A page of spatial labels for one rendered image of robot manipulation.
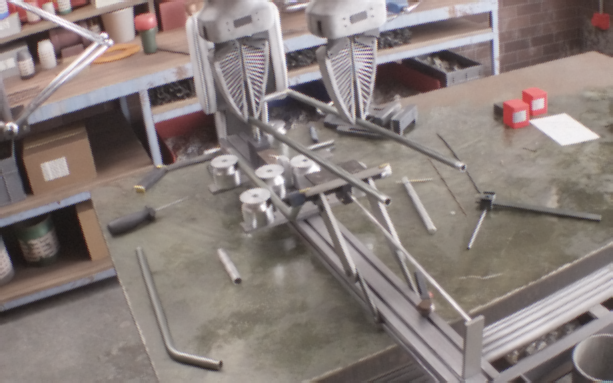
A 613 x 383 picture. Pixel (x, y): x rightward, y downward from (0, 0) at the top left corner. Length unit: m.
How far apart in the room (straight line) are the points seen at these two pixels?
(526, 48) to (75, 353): 3.20
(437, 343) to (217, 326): 0.32
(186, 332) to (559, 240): 0.61
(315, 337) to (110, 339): 1.64
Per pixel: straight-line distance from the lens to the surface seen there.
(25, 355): 2.60
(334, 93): 0.90
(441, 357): 0.86
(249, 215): 1.12
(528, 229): 1.16
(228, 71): 0.95
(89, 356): 2.48
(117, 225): 1.28
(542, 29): 4.45
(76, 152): 2.56
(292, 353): 0.93
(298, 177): 1.21
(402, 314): 0.93
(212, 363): 0.92
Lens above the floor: 1.49
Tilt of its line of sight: 28 degrees down
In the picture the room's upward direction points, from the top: 8 degrees counter-clockwise
